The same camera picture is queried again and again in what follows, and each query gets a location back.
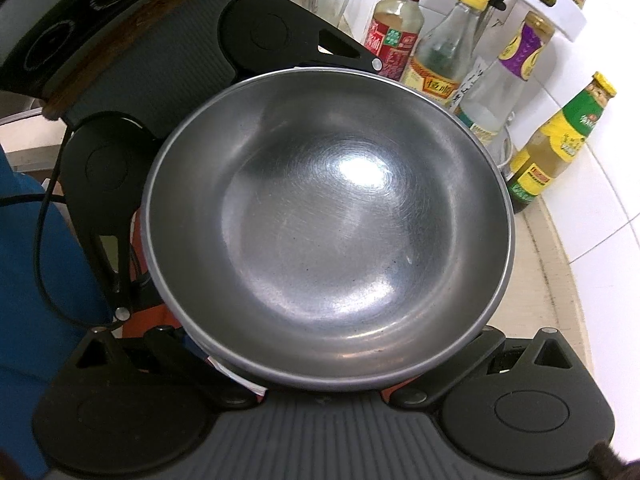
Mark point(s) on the red label vinegar bottle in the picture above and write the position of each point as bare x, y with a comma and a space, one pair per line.
397, 25

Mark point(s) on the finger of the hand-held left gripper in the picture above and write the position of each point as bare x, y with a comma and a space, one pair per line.
121, 300
362, 60

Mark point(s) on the purple label clear bottle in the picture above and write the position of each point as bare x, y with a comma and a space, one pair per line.
500, 90

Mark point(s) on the green yellow label bottle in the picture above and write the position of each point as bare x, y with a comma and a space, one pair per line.
555, 145

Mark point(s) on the person's blue clothing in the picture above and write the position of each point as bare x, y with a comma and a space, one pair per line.
30, 285

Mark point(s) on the yellow cap clear bottle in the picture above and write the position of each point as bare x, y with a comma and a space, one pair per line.
445, 50

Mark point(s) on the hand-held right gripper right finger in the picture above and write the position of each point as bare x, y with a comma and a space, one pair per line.
450, 370

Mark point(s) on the white round condiment rack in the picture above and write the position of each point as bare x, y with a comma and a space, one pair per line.
545, 10

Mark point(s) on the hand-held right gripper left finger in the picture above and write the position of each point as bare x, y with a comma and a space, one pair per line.
200, 365

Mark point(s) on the steel wok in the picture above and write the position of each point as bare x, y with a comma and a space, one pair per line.
325, 210

